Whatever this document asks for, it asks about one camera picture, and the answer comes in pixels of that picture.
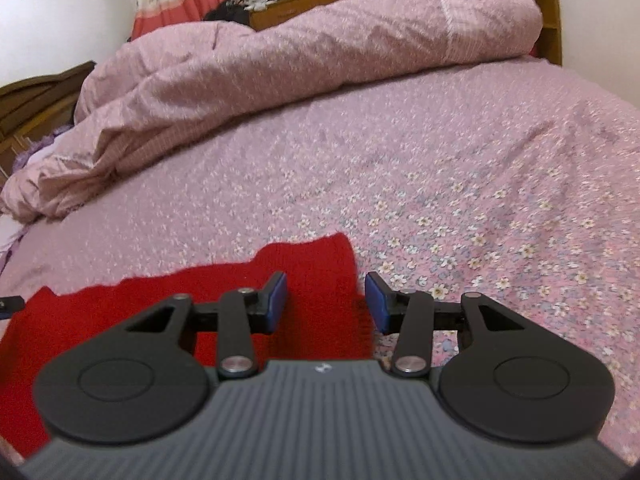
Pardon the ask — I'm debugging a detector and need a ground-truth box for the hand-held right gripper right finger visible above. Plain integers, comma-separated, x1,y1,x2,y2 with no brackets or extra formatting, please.
365,270,533,379

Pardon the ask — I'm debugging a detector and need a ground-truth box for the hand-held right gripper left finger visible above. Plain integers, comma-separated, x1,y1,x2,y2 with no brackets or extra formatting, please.
122,271,289,379

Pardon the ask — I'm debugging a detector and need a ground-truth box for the red knitted sweater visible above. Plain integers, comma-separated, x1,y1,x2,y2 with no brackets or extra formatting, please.
0,231,375,461

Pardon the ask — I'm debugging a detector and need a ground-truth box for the lavender ruffled pillow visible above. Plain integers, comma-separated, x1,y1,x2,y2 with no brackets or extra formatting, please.
0,125,76,261

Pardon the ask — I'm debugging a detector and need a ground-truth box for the pink floral bed sheet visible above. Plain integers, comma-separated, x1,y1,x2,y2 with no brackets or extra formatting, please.
0,52,640,466

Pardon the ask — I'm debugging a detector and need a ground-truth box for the pink floral duvet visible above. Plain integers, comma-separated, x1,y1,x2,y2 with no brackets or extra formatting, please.
0,0,544,221

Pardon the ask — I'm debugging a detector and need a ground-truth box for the black bag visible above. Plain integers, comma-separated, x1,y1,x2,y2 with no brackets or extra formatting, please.
204,0,253,26

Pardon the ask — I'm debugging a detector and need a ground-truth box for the wooden headboard with shelves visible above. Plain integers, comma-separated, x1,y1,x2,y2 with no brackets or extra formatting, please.
249,0,563,67

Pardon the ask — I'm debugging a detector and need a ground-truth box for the dark wooden bed frame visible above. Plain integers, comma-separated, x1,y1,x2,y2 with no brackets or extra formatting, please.
0,60,97,178

